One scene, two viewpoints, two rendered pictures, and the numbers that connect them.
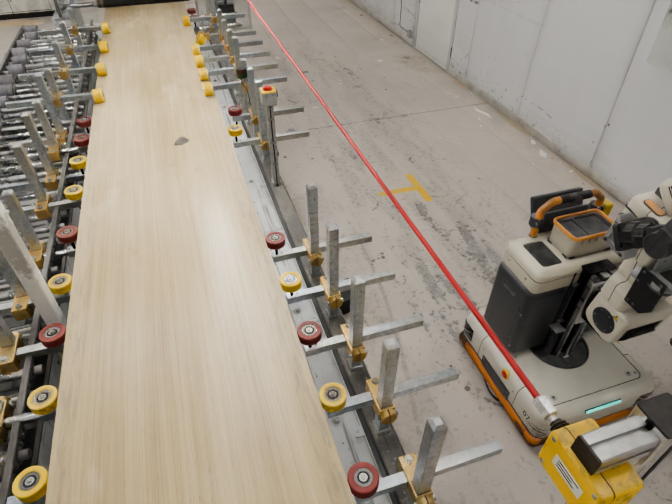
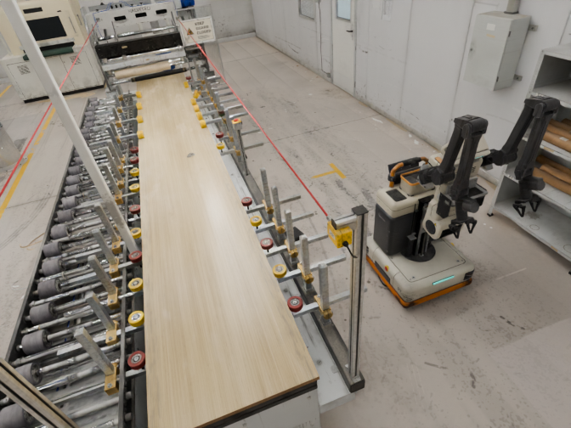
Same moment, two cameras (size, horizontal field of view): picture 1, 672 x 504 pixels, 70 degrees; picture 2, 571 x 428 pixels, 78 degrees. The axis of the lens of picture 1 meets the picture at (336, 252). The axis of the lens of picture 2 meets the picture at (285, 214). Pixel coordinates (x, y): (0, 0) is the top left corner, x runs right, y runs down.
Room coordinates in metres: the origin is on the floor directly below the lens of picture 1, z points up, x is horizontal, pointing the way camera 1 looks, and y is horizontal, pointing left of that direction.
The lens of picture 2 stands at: (-0.59, -0.14, 2.37)
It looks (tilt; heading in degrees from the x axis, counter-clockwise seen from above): 38 degrees down; 3
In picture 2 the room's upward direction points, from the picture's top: 7 degrees counter-clockwise
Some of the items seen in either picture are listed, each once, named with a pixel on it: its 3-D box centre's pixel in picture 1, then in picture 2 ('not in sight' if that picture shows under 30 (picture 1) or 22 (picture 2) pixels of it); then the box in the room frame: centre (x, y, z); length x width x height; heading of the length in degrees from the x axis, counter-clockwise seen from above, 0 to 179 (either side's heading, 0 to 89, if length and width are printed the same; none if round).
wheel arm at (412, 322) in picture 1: (364, 335); (296, 244); (1.08, -0.10, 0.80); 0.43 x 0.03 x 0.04; 108
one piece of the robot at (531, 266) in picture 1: (564, 285); (415, 213); (1.54, -1.03, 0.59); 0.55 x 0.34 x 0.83; 108
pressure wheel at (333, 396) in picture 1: (332, 403); (279, 275); (0.78, 0.01, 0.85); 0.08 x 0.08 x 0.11
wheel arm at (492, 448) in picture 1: (429, 470); (330, 301); (0.61, -0.26, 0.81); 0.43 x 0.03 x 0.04; 108
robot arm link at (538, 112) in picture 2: not in sight; (534, 141); (1.07, -1.41, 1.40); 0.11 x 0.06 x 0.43; 108
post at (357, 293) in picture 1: (356, 330); (291, 240); (1.03, -0.07, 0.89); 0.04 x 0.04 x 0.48; 18
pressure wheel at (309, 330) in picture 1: (309, 339); (267, 248); (1.02, 0.09, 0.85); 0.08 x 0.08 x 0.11
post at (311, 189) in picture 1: (313, 235); (267, 196); (1.50, 0.09, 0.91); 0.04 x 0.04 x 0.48; 18
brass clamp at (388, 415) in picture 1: (381, 400); (305, 273); (0.81, -0.14, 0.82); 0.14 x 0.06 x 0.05; 18
